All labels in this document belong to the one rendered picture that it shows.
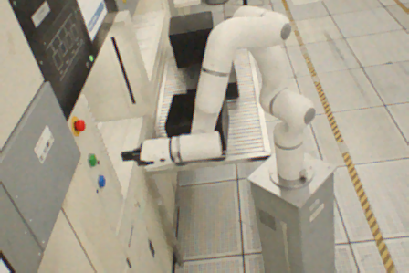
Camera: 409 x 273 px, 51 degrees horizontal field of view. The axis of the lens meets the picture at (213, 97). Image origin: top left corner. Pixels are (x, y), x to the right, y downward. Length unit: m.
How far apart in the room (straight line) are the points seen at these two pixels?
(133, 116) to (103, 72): 0.29
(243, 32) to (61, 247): 0.88
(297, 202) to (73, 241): 0.86
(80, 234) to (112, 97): 0.94
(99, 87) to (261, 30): 1.09
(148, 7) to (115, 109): 1.45
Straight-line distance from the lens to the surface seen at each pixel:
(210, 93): 1.31
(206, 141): 1.37
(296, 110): 1.57
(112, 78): 2.14
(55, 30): 1.39
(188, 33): 2.67
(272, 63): 1.47
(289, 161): 1.78
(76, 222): 1.39
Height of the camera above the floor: 2.10
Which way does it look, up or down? 33 degrees down
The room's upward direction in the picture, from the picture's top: 11 degrees counter-clockwise
